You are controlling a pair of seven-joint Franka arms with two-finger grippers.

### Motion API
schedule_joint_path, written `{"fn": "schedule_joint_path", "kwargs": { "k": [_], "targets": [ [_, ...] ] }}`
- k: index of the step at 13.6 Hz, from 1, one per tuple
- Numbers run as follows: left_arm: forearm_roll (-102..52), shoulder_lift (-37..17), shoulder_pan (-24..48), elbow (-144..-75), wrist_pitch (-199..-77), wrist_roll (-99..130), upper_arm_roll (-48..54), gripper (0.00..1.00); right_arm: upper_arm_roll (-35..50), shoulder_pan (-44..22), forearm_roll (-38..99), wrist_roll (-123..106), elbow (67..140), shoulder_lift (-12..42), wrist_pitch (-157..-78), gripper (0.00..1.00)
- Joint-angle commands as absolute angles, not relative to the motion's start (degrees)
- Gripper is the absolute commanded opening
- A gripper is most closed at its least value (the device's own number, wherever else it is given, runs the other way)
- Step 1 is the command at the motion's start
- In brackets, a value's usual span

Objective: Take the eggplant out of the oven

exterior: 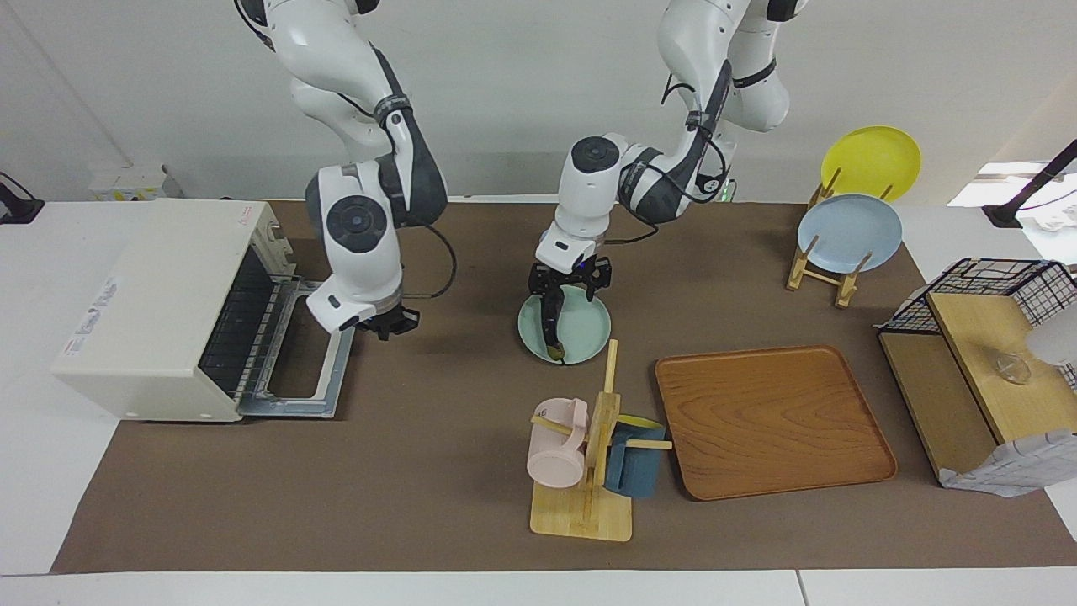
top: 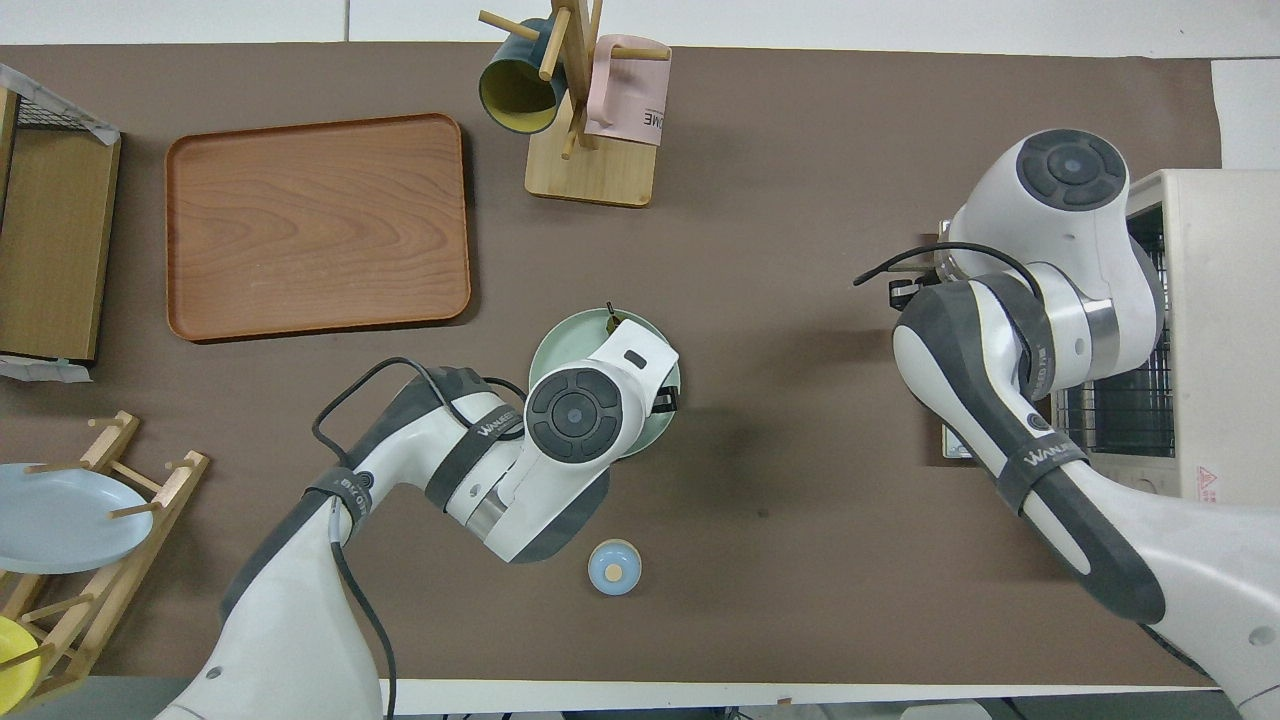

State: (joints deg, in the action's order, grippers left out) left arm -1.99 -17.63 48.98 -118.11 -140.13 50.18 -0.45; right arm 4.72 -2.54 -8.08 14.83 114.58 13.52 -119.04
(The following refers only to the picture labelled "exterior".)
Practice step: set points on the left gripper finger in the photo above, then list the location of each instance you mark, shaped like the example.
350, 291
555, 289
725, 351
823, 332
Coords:
600, 278
537, 279

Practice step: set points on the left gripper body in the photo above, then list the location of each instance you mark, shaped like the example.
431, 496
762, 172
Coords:
568, 278

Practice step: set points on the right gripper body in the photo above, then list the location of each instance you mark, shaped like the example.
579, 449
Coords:
394, 323

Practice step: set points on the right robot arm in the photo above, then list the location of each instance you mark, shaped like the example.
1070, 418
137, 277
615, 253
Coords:
358, 223

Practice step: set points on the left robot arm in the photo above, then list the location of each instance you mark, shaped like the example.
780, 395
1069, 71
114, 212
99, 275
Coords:
593, 181

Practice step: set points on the oven glass door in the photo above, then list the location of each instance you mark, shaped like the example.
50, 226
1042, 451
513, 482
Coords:
332, 370

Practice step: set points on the cream toaster oven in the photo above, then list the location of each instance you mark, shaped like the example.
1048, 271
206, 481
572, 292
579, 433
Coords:
160, 311

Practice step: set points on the light green plate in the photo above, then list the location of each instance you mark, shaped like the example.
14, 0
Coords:
585, 328

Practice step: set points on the pink mug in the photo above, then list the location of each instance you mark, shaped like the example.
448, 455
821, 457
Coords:
555, 454

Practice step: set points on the blue mug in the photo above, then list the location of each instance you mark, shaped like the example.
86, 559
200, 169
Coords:
635, 471

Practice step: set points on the brown wooden tray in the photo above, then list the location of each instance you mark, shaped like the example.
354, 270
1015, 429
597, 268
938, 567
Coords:
774, 421

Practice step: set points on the wooden mug rack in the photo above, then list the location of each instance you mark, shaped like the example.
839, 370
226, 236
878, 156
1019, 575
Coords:
580, 513

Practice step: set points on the wooden plate rack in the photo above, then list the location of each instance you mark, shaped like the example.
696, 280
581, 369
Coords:
844, 290

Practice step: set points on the light blue plate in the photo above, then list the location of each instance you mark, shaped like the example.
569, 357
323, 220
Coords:
850, 234

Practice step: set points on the yellow plate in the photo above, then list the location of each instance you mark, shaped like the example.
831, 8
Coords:
871, 160

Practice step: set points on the wooden shelf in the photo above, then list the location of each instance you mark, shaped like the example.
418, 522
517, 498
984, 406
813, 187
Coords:
976, 379

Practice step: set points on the black stand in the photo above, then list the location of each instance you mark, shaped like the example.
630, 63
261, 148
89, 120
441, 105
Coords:
1022, 198
18, 206

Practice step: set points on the clear glass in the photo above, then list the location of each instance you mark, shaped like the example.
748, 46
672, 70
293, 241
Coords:
1014, 368

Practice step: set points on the white patterned cloth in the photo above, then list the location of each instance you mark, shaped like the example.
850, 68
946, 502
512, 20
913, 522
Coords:
1022, 467

